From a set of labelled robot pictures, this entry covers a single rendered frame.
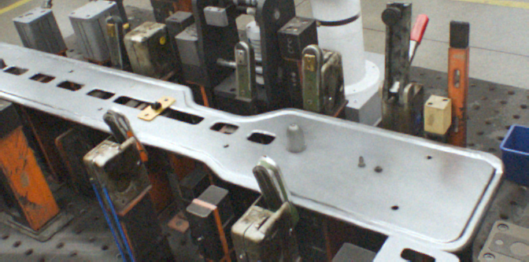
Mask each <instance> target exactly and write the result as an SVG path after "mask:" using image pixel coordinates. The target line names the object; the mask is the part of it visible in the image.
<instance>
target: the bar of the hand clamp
mask: <svg viewBox="0 0 529 262"><path fill-rule="evenodd" d="M381 19H382V22H383V23H384V24H385V25H386V34H385V71H384V100H386V101H388V100H389V99H390V98H391V97H392V96H393V95H392V93H391V92H390V87H392V85H393V77H398V78H400V81H399V103H401V104H403V103H404V102H403V90H404V88H405V86H406V85H407V84H408V81H409V61H410V43H411V23H412V2H406V1H398V0H390V1H389V2H388V3H387V4H386V8H385V10H384V11H383V12H382V15H381Z"/></svg>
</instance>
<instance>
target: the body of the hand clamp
mask: <svg viewBox="0 0 529 262"><path fill-rule="evenodd" d="M408 84H413V85H414V87H415V94H414V95H413V96H412V97H411V98H410V99H409V101H408V102H407V103H406V102H404V103H403V104H401V103H399V95H393V96H392V97H391V98H390V99H389V100H388V101H386V100H384V96H383V98H381V104H382V118H383V129H386V130H389V131H396V132H399V133H402V134H407V135H413V136H416V137H421V138H425V134H424V85H423V84H420V83H411V82H408Z"/></svg>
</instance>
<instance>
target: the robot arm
mask: <svg viewBox="0 0 529 262"><path fill-rule="evenodd" d="M310 2H311V4H312V9H313V19H316V22H320V27H319V28H318V27H317V31H318V38H319V47H320V48H321V49H324V50H333V51H338V52H340V53H341V55H342V66H343V74H344V83H345V91H346V97H351V96H354V95H358V94H362V93H364V92H365V91H367V90H370V89H371V88H372V87H374V86H375V85H376V84H377V83H378V82H379V78H380V74H379V68H378V67H377V66H376V65H375V64H373V63H371V62H370V61H366V60H365V59H364V43H363V33H362V23H361V0H310Z"/></svg>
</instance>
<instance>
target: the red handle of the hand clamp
mask: <svg viewBox="0 0 529 262"><path fill-rule="evenodd" d="M429 20H430V18H429V17H427V15H425V14H420V15H418V16H417V17H416V21H415V24H414V26H413V29H412V32H411V43H410V61H409V68H411V65H412V61H413V58H414V56H415V54H416V50H417V48H418V46H419V45H420V43H421V40H422V38H423V36H424V32H425V30H426V27H427V23H428V22H429ZM399 81H400V78H398V77H395V79H394V82H393V85H392V87H390V92H391V93H392V94H393V95H399Z"/></svg>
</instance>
